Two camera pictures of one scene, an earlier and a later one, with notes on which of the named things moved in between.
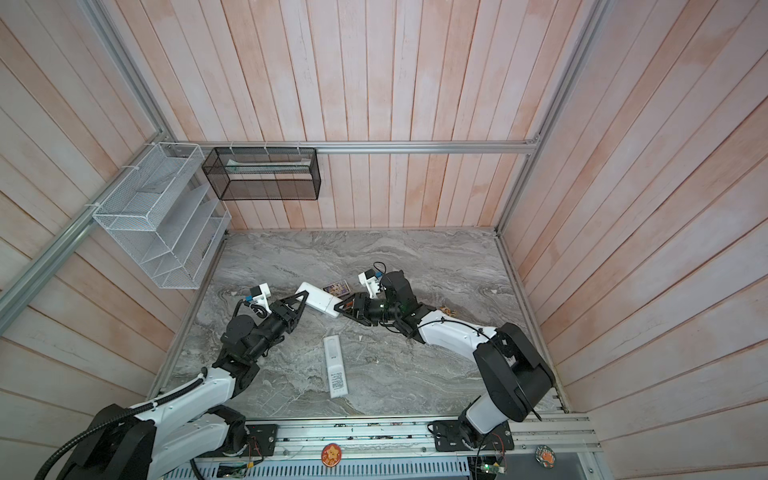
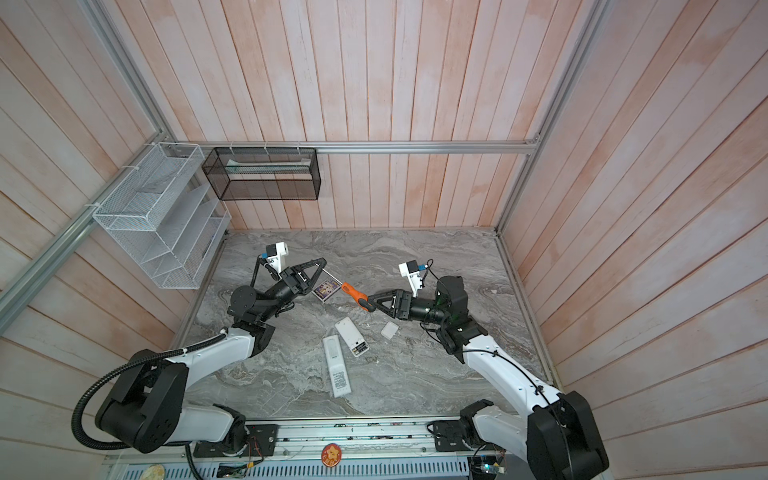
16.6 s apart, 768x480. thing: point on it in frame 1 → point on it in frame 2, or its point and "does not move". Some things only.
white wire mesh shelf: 163,214 does not move
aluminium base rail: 466,442 does not move
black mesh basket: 264,173 does not move
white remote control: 320,299 → 351,335
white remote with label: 338,386 does not move
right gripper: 362,300 → 403,304
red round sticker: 331,455 does not move
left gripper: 289,315 → 296,282
